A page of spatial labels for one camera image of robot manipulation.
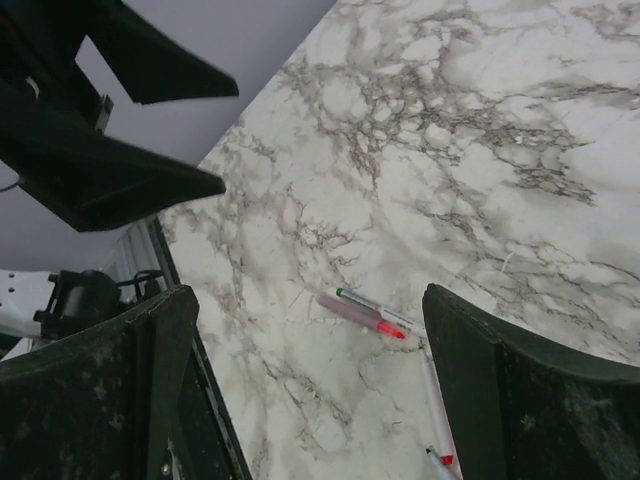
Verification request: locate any pink highlighter pen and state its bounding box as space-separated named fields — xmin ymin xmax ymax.
xmin=316 ymin=294 xmax=406 ymax=340

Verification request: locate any white pen blue end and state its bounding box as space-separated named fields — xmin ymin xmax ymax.
xmin=426 ymin=446 xmax=459 ymax=480

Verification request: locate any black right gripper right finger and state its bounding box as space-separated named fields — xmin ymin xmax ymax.
xmin=422 ymin=284 xmax=639 ymax=479

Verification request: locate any white pen green end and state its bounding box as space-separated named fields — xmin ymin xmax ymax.
xmin=336 ymin=288 xmax=427 ymax=338

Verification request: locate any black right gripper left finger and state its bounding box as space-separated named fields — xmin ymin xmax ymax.
xmin=1 ymin=285 xmax=199 ymax=479

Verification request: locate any white pen red end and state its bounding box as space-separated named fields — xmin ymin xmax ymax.
xmin=421 ymin=351 xmax=462 ymax=479

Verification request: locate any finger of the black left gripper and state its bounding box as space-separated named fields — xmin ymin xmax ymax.
xmin=1 ymin=83 xmax=226 ymax=232
xmin=79 ymin=1 xmax=239 ymax=104

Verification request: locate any aluminium table frame rail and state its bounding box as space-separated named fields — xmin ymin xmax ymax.
xmin=114 ymin=217 xmax=251 ymax=480

